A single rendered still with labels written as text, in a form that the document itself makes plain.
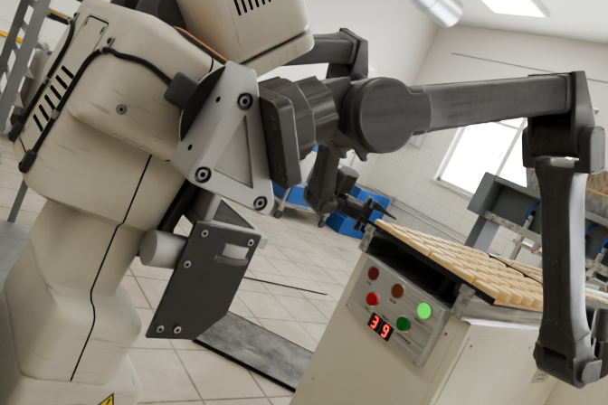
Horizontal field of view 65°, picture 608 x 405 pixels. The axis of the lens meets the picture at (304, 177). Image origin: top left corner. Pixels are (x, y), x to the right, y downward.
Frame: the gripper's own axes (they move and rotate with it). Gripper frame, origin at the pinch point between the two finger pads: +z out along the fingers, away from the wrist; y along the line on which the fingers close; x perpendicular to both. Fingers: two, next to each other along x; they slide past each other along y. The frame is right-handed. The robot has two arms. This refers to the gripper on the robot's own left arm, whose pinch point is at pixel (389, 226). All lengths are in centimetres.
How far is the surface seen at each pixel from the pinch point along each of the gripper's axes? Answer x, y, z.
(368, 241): 20.7, 3.8, -5.9
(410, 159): -499, -42, 59
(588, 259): -17, -17, 62
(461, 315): 41.4, 5.6, 14.8
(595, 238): -22, -24, 64
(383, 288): 27.4, 11.1, 1.2
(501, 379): 19.9, 19.5, 38.3
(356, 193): -429, 23, 12
